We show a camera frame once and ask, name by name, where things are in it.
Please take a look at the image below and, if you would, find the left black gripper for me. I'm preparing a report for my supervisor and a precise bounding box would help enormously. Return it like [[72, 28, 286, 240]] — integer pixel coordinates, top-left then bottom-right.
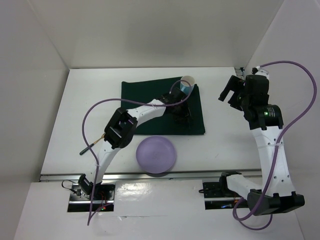
[[170, 98, 193, 124]]

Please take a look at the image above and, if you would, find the blue mug white inside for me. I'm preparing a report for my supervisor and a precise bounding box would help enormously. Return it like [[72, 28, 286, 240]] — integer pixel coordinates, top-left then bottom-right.
[[179, 75, 195, 95]]

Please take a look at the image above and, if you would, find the lilac plastic plate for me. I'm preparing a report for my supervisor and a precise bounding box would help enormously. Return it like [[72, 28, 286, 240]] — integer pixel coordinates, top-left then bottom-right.
[[135, 136, 177, 174]]

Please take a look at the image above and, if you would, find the dark green cloth napkin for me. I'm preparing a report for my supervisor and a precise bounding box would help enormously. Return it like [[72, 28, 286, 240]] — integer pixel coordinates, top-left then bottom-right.
[[121, 76, 206, 136]]

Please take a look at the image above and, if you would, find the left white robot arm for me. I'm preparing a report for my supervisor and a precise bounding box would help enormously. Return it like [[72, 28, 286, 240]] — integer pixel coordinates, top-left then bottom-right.
[[78, 87, 190, 200]]

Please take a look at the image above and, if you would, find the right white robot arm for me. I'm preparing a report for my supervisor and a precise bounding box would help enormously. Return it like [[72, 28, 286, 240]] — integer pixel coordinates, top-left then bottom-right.
[[218, 66, 305, 216]]

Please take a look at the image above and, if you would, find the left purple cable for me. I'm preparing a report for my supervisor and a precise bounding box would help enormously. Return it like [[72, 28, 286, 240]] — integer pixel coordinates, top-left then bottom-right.
[[81, 79, 195, 226]]

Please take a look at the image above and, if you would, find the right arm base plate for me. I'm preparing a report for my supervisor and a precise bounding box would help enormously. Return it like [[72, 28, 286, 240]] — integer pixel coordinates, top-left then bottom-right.
[[198, 181, 240, 210]]

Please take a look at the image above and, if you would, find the gold fork green handle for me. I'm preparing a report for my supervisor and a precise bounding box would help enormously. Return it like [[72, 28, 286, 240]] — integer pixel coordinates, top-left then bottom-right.
[[79, 134, 105, 156]]

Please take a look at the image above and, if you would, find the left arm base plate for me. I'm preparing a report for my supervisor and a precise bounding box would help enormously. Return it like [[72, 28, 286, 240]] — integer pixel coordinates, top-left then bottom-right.
[[61, 180, 115, 213]]

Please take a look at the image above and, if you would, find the aluminium rail front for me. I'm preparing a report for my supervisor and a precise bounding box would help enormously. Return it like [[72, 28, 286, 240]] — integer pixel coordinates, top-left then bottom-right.
[[39, 167, 262, 181]]

